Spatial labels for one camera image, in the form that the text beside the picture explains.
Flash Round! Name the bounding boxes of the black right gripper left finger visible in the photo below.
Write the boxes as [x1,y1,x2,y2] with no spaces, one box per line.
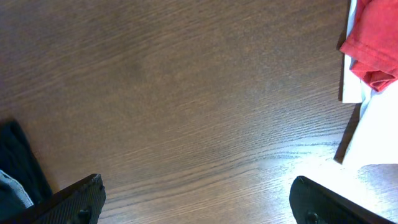
[1,174,106,224]

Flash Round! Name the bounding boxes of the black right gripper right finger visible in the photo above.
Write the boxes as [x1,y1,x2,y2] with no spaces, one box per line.
[289,176,393,224]

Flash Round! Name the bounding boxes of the black shorts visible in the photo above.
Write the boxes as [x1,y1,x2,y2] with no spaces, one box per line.
[1,120,53,204]

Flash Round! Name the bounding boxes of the folded grey garment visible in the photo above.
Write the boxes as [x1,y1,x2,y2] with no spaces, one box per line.
[1,170,34,221]

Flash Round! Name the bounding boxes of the white garment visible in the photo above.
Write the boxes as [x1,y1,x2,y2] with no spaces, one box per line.
[343,1,397,168]

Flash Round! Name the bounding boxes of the red t-shirt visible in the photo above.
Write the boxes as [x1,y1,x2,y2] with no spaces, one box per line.
[340,0,397,92]

